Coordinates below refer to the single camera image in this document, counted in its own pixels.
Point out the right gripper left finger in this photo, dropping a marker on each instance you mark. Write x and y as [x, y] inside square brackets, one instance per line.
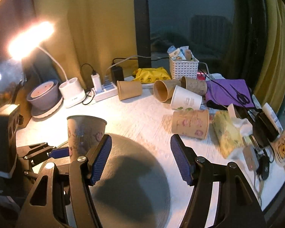
[45, 203]

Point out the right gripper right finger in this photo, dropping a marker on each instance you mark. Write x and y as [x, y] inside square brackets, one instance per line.
[237, 205]

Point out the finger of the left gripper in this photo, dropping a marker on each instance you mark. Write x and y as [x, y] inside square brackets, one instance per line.
[59, 152]

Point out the printed brown paper cup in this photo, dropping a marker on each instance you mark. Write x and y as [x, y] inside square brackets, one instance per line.
[84, 132]

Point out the plain brown paper cup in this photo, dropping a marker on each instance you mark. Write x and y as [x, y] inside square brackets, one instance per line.
[129, 89]

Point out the printed lying paper cup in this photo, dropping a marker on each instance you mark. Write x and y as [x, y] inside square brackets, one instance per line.
[191, 123]

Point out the brown cup open mouth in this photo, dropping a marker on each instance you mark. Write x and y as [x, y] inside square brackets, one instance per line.
[164, 89]

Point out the white paper cup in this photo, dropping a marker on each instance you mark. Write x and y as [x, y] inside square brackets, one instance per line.
[184, 99]

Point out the dark patterned paper cup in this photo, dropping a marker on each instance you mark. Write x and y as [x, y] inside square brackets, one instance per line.
[194, 85]

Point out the purple bowl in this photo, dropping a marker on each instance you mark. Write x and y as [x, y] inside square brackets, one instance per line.
[47, 100]

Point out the white inner bowl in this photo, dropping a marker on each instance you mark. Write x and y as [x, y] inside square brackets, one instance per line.
[41, 89]

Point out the round grey placemat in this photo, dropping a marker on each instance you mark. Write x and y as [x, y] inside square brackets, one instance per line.
[133, 190]

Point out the yellow tissue pack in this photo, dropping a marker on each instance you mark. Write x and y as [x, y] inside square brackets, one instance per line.
[233, 133]

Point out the white power strip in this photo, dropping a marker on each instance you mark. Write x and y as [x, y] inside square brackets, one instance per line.
[107, 92]

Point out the clear plastic fruit bag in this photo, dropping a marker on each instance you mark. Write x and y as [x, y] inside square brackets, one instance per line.
[12, 78]

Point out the white charger plug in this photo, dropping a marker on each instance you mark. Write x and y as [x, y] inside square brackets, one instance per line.
[97, 85]

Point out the black power adapter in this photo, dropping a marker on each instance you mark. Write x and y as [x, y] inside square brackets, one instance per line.
[117, 74]

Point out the black scissors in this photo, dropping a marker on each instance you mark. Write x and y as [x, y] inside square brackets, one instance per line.
[240, 97]

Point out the white desk lamp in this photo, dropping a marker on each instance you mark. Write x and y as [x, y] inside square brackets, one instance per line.
[28, 44]

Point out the purple cloth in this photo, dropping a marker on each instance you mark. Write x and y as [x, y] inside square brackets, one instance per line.
[220, 95]

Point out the yellow snack bag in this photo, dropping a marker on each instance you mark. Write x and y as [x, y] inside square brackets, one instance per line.
[150, 75]

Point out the right yellow curtain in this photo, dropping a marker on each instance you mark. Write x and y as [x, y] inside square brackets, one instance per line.
[270, 87]

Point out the yellow curtain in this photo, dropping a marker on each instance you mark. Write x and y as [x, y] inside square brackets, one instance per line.
[88, 32]
[270, 87]

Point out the white plastic basket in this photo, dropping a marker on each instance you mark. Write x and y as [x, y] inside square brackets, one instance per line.
[183, 68]

